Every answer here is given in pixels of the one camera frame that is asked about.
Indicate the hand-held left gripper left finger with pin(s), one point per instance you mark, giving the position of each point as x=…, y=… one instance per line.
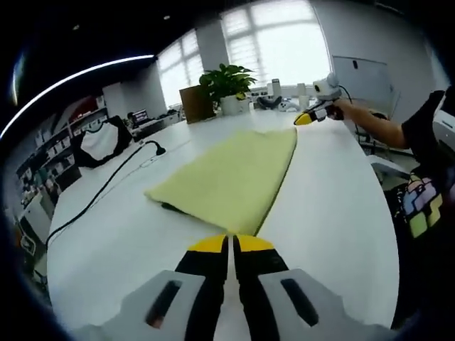
x=208, y=255

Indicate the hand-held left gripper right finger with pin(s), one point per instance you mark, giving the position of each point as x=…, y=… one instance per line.
x=257, y=257

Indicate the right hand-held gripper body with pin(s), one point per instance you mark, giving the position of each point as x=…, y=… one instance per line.
x=327, y=89

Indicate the yellow blue black garment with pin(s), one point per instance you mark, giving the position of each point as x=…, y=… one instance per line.
x=231, y=174

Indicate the person's right hand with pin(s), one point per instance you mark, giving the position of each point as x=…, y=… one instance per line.
x=337, y=111

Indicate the white game controller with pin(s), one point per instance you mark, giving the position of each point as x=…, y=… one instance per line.
x=289, y=106

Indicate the white tumbler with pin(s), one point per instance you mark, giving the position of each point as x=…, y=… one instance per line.
x=302, y=95

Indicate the grey neck pillow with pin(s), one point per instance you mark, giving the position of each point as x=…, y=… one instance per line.
x=270, y=103

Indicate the tall white bottle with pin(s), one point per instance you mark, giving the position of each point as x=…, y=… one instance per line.
x=276, y=89

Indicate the potted green plant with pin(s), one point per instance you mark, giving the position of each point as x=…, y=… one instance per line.
x=227, y=81

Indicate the white chair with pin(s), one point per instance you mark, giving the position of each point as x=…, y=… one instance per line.
x=387, y=167

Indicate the brown cardboard box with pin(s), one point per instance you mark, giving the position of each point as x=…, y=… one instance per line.
x=197, y=104

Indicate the white chest-worn device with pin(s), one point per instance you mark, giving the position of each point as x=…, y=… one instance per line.
x=444, y=120

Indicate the computer monitor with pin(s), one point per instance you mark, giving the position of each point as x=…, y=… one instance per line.
x=139, y=116

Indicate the black and white shirt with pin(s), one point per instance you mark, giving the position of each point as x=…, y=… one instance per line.
x=97, y=138

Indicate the white cabinet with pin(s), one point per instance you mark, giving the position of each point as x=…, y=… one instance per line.
x=35, y=220

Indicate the storage shelf with white bins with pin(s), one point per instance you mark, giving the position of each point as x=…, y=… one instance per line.
x=57, y=145

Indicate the straight ceiling light strip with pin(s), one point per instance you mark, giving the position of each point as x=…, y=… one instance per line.
x=71, y=78

